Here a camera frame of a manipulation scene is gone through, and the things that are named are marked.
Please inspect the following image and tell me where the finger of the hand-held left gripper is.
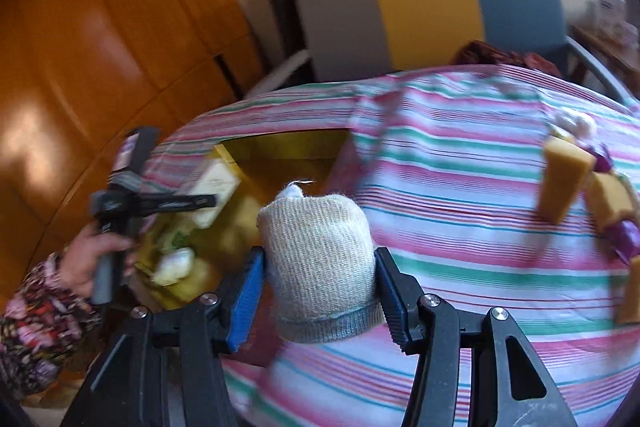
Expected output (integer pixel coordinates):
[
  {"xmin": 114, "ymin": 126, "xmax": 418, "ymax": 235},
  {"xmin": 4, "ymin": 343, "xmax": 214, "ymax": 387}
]
[{"xmin": 132, "ymin": 192, "xmax": 221, "ymax": 215}]

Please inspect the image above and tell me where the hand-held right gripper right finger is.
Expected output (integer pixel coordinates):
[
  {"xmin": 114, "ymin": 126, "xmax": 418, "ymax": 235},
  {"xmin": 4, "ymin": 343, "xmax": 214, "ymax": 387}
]
[{"xmin": 375, "ymin": 247, "xmax": 576, "ymax": 427}]

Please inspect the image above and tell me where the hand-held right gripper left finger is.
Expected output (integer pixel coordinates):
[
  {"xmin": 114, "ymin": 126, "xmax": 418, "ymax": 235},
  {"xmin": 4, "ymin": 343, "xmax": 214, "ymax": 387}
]
[{"xmin": 60, "ymin": 246, "xmax": 266, "ymax": 427}]

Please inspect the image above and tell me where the cream carton box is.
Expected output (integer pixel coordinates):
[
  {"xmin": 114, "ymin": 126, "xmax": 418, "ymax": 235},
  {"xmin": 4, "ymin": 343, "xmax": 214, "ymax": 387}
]
[{"xmin": 186, "ymin": 157, "xmax": 244, "ymax": 229}]

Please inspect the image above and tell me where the white knitted sock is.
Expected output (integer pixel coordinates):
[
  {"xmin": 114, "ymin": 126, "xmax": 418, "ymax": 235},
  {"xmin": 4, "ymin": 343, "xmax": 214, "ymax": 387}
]
[{"xmin": 256, "ymin": 183, "xmax": 386, "ymax": 344}]

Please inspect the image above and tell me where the person's left forearm floral sleeve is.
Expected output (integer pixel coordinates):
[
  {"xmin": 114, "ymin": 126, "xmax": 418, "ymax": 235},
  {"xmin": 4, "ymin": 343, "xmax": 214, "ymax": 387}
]
[{"xmin": 0, "ymin": 251, "xmax": 103, "ymax": 397}]

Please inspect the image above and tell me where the person's left hand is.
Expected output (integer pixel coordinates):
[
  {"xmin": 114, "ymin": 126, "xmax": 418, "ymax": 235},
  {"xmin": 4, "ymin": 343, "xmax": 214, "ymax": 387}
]
[{"xmin": 61, "ymin": 222, "xmax": 138, "ymax": 297}]

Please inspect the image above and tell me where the white crumpled item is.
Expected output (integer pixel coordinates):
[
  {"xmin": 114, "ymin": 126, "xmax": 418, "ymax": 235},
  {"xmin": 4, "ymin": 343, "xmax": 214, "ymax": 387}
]
[{"xmin": 151, "ymin": 248, "xmax": 196, "ymax": 286}]

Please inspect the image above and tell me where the striped bed sheet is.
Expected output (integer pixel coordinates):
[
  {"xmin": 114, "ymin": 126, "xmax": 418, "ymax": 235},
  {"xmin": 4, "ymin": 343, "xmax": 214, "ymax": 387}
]
[{"xmin": 145, "ymin": 64, "xmax": 640, "ymax": 427}]

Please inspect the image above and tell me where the orange wooden wardrobe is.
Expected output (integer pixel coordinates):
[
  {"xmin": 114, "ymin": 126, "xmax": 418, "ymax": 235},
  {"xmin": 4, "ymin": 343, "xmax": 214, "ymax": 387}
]
[{"xmin": 0, "ymin": 0, "xmax": 266, "ymax": 258}]

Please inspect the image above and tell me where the purple small item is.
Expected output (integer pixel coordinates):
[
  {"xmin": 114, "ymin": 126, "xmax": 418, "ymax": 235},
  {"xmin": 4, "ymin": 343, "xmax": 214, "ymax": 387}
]
[
  {"xmin": 587, "ymin": 143, "xmax": 614, "ymax": 174},
  {"xmin": 606, "ymin": 221, "xmax": 640, "ymax": 266}
]

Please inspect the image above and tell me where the white plastic bag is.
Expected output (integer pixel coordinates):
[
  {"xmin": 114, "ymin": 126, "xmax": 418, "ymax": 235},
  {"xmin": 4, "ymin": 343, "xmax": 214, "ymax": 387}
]
[{"xmin": 549, "ymin": 108, "xmax": 599, "ymax": 140}]

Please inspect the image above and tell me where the dark red cloth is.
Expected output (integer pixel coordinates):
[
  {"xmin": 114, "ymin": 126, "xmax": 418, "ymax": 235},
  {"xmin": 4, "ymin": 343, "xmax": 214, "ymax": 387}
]
[{"xmin": 452, "ymin": 40, "xmax": 563, "ymax": 80}]

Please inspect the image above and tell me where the grey yellow blue armchair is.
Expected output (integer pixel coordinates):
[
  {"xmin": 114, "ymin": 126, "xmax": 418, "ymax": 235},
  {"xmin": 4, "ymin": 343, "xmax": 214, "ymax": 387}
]
[{"xmin": 272, "ymin": 0, "xmax": 632, "ymax": 104}]

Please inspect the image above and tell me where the wooden desk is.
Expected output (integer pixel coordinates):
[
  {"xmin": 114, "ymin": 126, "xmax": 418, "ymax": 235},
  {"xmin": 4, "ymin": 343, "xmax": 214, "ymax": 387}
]
[{"xmin": 570, "ymin": 23, "xmax": 640, "ymax": 84}]

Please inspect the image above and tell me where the white printed carton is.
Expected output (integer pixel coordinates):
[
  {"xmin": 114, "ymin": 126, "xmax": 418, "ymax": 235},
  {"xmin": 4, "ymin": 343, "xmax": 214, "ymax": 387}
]
[{"xmin": 594, "ymin": 0, "xmax": 632, "ymax": 29}]

